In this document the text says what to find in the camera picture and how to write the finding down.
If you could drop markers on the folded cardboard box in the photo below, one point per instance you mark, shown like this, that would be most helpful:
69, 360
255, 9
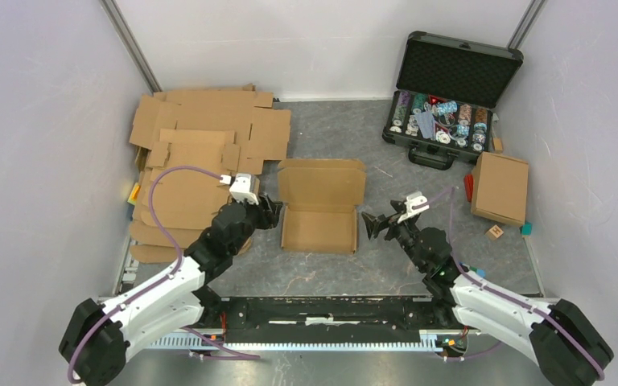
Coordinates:
500, 186

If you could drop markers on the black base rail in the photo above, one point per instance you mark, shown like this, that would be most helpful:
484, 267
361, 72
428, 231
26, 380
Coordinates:
337, 319

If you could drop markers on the wooden letter block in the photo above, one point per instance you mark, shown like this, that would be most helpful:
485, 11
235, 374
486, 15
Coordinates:
495, 232

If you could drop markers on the red object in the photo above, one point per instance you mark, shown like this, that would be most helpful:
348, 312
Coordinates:
468, 182

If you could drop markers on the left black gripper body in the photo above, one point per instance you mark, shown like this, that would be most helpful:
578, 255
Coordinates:
251, 216

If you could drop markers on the cardboard box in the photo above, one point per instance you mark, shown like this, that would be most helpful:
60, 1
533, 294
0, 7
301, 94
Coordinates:
321, 197
500, 186

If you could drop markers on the black poker chip case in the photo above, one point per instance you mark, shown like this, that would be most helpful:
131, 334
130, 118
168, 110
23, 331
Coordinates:
445, 94

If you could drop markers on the stack of flat cardboard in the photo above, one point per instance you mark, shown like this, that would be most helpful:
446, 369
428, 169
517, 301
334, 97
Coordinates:
183, 134

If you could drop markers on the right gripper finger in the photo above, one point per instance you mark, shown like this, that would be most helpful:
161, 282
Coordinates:
374, 225
401, 209

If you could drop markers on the small brown wooden block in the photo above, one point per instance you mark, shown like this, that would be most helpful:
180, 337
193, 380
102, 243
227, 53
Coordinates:
497, 146

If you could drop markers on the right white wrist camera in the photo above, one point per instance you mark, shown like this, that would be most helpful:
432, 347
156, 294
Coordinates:
414, 204

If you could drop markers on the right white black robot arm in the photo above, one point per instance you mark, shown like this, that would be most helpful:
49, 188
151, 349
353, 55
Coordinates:
559, 338

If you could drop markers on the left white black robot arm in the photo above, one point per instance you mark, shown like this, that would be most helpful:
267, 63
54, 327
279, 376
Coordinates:
101, 339

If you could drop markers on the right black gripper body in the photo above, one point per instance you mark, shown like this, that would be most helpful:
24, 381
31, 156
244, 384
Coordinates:
409, 233

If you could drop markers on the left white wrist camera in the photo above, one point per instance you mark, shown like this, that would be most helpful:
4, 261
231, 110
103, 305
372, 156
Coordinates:
243, 189

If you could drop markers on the orange yellow block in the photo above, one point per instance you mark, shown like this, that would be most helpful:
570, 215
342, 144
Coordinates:
133, 195

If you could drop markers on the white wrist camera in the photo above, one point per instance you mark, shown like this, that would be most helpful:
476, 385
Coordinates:
414, 204
243, 189

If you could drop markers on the teal cube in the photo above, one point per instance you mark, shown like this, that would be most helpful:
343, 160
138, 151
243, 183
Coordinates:
526, 229

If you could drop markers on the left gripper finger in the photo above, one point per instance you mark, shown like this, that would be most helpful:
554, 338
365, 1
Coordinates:
268, 206
272, 223

